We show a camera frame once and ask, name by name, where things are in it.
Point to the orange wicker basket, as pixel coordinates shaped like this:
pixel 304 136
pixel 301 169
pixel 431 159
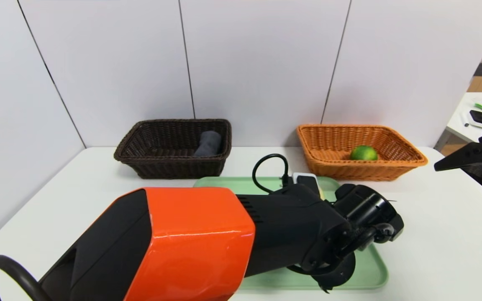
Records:
pixel 333 142

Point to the light green plastic tray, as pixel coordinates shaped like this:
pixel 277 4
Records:
pixel 373 267

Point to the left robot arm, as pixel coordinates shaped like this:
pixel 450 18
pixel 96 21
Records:
pixel 191 242

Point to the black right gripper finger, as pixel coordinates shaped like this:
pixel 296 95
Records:
pixel 465 155

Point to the black device with white rim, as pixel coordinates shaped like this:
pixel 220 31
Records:
pixel 480 117

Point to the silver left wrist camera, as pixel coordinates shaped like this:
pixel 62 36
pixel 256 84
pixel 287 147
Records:
pixel 308 184

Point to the dark grey panel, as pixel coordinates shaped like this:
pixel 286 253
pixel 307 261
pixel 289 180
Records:
pixel 480 70

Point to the white side table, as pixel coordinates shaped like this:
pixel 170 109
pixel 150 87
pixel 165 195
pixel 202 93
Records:
pixel 460 125

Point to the dark brown wicker basket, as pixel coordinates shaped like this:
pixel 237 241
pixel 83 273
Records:
pixel 157 163

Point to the green lime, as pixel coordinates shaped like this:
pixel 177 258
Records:
pixel 364 153

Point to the grey towel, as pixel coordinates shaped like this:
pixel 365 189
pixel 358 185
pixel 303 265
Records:
pixel 208 144

